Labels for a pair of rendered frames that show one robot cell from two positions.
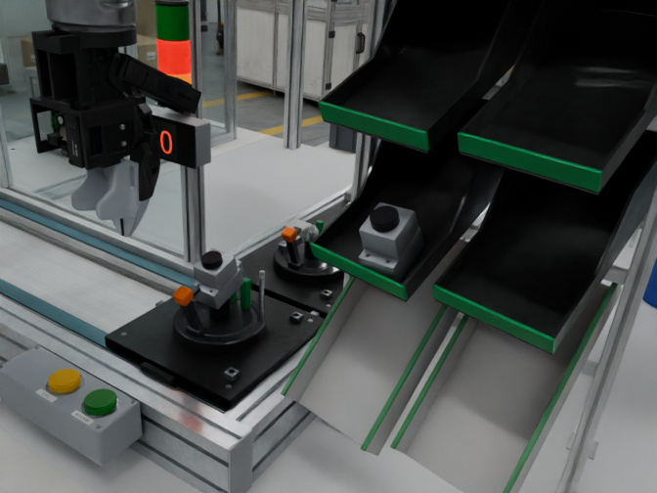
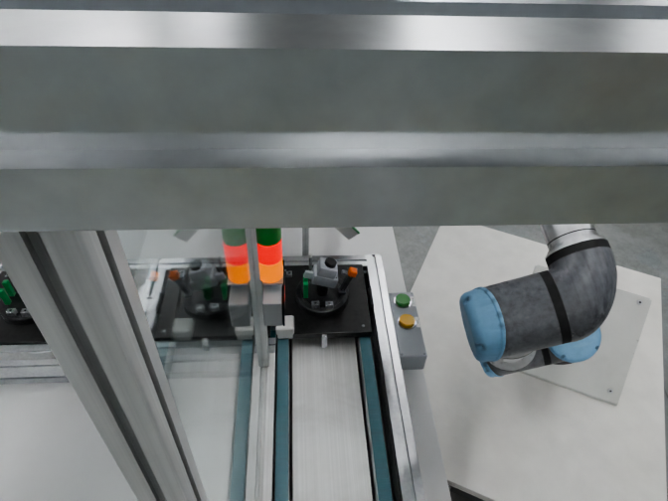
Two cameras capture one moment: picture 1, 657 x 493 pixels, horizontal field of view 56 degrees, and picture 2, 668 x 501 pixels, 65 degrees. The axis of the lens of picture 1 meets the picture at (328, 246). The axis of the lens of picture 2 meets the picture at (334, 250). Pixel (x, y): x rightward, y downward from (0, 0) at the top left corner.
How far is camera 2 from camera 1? 1.67 m
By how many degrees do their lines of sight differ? 94
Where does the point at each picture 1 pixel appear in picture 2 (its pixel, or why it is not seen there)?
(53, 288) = (341, 438)
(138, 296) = (307, 384)
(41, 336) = (395, 360)
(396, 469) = (315, 246)
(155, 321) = (342, 322)
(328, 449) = not seen: hidden behind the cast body
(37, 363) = (409, 343)
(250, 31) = not seen: outside the picture
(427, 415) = not seen: hidden behind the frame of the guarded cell
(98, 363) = (383, 327)
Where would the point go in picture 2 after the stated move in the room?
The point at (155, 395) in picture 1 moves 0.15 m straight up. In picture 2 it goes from (378, 293) to (384, 254)
